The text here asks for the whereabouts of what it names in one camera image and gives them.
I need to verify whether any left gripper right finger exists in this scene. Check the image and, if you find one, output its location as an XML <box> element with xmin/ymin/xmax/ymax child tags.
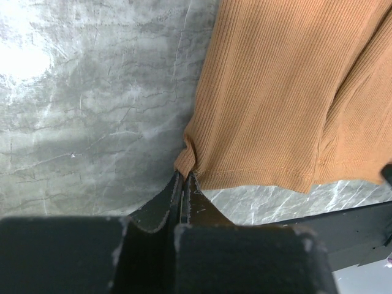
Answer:
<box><xmin>173</xmin><ymin>175</ymin><xmax>337</xmax><ymax>293</ymax></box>

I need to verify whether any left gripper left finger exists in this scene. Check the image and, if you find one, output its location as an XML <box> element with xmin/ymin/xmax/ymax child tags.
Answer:
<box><xmin>1</xmin><ymin>173</ymin><xmax>183</xmax><ymax>293</ymax></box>

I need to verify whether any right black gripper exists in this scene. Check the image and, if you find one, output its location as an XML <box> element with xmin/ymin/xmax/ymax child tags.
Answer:
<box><xmin>380</xmin><ymin>163</ymin><xmax>392</xmax><ymax>186</ymax></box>

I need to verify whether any tan ribbed tank top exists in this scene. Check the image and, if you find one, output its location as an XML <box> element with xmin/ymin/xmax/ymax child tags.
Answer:
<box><xmin>175</xmin><ymin>1</ymin><xmax>391</xmax><ymax>193</ymax></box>

